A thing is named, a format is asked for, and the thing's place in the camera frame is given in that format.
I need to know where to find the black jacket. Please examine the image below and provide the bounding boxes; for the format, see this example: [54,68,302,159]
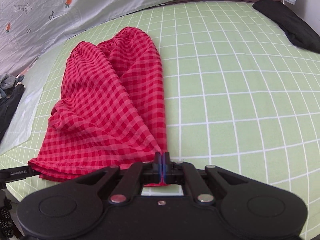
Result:
[0,83,25,140]

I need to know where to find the green grid mat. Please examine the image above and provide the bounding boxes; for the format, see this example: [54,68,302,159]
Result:
[1,1,319,239]

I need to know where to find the red checkered shorts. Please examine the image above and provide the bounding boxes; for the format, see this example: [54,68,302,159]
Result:
[28,27,167,182]

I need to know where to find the grey carrot print sheet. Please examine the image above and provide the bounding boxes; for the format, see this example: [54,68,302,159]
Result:
[1,0,296,74]

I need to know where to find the black cloth bag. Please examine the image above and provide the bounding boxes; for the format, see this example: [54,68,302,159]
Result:
[252,0,319,54]

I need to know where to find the grey sweatshirt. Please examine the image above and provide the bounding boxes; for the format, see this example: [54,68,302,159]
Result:
[0,73,24,91]

